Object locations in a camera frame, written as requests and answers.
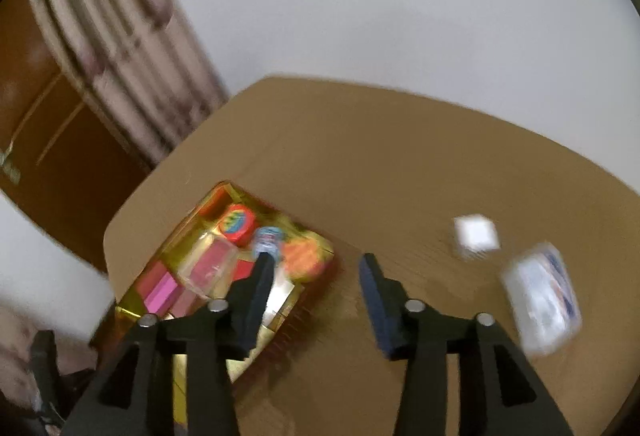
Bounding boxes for red round tin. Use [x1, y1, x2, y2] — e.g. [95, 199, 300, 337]
[216, 203, 256, 244]

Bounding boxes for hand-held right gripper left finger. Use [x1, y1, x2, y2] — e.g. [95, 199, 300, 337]
[62, 253, 276, 436]

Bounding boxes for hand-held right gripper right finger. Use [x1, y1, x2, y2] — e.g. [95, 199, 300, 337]
[359, 253, 576, 436]

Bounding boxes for yellow orange patterned box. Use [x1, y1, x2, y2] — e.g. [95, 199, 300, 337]
[280, 236, 326, 284]

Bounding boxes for small white box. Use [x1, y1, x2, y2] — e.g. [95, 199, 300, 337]
[452, 214, 501, 259]

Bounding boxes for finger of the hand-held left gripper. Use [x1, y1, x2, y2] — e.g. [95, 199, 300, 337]
[30, 330, 66, 427]

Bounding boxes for clear case with red cards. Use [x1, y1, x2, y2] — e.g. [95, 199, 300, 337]
[175, 236, 241, 302]

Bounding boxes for gold tin box red sides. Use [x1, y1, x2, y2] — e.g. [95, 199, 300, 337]
[90, 180, 337, 384]

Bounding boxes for brown wooden door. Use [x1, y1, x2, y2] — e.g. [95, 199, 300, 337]
[0, 0, 151, 273]

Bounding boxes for small blue round tin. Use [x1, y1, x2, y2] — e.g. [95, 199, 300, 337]
[251, 226, 284, 263]

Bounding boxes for striped pale curtain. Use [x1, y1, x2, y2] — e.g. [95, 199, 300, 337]
[25, 0, 228, 167]

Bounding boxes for clear plastic box white contents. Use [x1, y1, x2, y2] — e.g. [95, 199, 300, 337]
[502, 242, 583, 357]

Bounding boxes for pink and red long box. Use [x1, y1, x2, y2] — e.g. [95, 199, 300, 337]
[142, 261, 183, 315]

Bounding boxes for pale patterned blanket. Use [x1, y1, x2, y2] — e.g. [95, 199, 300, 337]
[0, 306, 101, 417]

